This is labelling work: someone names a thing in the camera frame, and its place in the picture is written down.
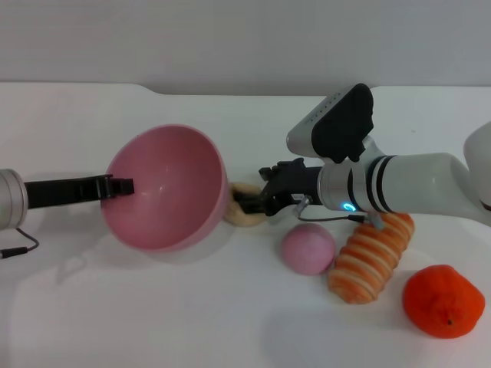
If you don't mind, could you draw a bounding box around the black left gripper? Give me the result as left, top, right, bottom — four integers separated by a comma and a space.
23, 174, 136, 210

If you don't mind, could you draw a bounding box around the pink round bun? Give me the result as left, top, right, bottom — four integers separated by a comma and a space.
282, 223, 337, 276

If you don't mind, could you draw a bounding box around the beige egg yolk pastry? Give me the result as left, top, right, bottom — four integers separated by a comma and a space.
222, 182, 268, 228

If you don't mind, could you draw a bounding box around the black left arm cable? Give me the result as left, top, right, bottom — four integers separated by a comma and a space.
0, 227, 41, 260

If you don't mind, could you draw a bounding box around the orange striped bread roll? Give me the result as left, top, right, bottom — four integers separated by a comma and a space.
327, 212, 416, 305

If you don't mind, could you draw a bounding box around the pink plastic bowl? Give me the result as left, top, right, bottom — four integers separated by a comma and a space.
100, 123, 229, 253

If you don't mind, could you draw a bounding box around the orange tangerine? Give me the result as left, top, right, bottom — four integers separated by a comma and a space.
402, 264, 486, 340

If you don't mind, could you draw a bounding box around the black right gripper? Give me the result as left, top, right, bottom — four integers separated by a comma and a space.
233, 157, 327, 226

